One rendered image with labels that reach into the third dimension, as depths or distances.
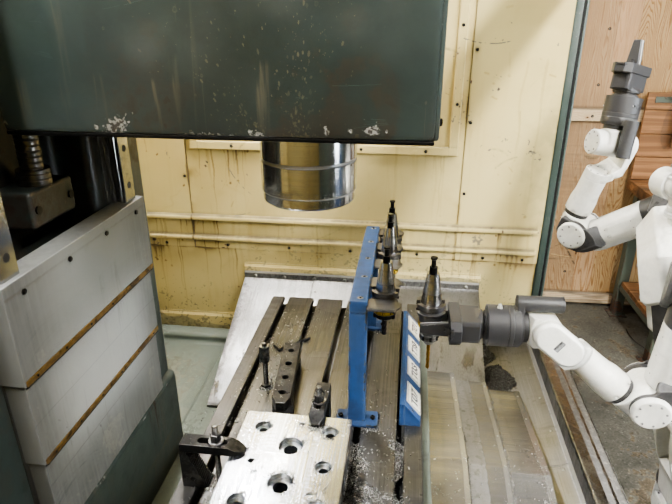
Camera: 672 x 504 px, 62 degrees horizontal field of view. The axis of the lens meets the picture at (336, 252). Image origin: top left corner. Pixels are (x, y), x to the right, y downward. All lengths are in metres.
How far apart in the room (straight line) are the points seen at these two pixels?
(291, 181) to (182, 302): 1.54
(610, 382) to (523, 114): 0.98
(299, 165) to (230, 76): 0.16
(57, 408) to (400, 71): 0.82
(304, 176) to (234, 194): 1.24
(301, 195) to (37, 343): 0.50
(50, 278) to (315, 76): 0.57
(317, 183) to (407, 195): 1.14
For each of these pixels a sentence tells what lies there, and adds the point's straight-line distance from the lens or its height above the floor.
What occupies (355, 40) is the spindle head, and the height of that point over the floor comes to 1.76.
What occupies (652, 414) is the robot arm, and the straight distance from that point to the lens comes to 1.33.
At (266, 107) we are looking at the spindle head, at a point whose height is 1.67.
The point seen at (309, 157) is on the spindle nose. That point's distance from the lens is 0.86.
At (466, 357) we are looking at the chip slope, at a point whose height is 0.73.
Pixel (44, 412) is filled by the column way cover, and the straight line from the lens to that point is 1.11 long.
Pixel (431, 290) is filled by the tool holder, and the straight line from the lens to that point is 1.18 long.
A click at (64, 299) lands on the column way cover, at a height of 1.33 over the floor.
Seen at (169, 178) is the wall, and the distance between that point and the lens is 2.17.
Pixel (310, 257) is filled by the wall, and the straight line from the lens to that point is 2.12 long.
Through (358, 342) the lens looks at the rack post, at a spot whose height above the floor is 1.13.
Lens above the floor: 1.79
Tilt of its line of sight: 23 degrees down
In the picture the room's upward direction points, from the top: straight up
